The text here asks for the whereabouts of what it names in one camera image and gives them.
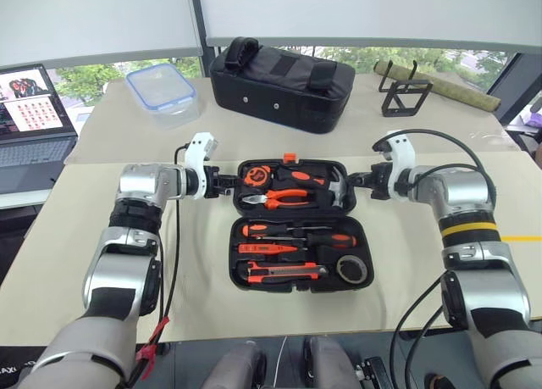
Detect beige table cloth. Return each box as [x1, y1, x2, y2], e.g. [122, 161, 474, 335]
[63, 74, 523, 166]

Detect stubby orange black driver handle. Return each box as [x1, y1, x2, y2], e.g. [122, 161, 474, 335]
[276, 167, 328, 187]

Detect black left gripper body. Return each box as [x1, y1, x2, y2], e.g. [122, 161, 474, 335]
[205, 166, 226, 200]

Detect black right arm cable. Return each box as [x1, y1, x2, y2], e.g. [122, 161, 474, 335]
[371, 128, 497, 206]

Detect rolled olive mat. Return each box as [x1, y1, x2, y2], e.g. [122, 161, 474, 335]
[373, 58, 502, 113]

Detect orange utility knife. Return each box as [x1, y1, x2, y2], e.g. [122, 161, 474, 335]
[246, 260, 330, 285]

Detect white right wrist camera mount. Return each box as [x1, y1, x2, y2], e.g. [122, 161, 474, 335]
[379, 130, 419, 195]

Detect orange black handled screwdriver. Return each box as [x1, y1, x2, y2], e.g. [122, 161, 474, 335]
[240, 221, 309, 238]
[291, 232, 356, 250]

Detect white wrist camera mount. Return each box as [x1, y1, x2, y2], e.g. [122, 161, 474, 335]
[183, 131, 219, 196]
[379, 130, 419, 195]

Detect steel claw hammer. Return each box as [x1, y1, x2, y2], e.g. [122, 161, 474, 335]
[326, 165, 351, 208]

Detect orange handled pliers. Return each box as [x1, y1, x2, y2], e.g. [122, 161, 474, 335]
[241, 188, 315, 211]

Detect black tool case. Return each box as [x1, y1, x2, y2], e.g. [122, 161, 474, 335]
[227, 153, 376, 295]

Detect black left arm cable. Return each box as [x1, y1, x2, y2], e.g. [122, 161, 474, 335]
[126, 142, 191, 386]

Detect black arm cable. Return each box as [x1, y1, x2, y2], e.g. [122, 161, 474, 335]
[371, 128, 497, 206]
[126, 142, 191, 386]

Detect red cable tie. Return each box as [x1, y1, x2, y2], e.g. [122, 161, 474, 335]
[135, 315, 171, 381]

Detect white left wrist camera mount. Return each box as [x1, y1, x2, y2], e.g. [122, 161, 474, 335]
[183, 131, 219, 196]

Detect grey laptop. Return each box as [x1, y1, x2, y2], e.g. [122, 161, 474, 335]
[0, 63, 80, 195]

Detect black metal stand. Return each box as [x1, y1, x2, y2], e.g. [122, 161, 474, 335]
[378, 59, 434, 119]

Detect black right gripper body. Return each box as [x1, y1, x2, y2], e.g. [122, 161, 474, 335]
[366, 162, 394, 201]

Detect white roller blind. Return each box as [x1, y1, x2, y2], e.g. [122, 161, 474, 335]
[196, 0, 542, 54]
[0, 0, 205, 68]

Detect black electrical tape roll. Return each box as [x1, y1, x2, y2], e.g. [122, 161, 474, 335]
[336, 254, 369, 286]

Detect orange black tape measure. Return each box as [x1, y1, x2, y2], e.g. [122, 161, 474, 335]
[243, 165, 275, 187]

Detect black fabric bag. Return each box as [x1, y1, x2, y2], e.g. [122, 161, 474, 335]
[208, 36, 357, 136]

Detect dark window frame post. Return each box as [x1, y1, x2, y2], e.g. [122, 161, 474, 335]
[187, 0, 221, 83]

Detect grey rounded shape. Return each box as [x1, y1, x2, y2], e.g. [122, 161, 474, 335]
[202, 341, 267, 389]
[303, 335, 362, 389]

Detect clear container with blue lid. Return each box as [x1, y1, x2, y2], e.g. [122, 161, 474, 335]
[124, 64, 201, 131]

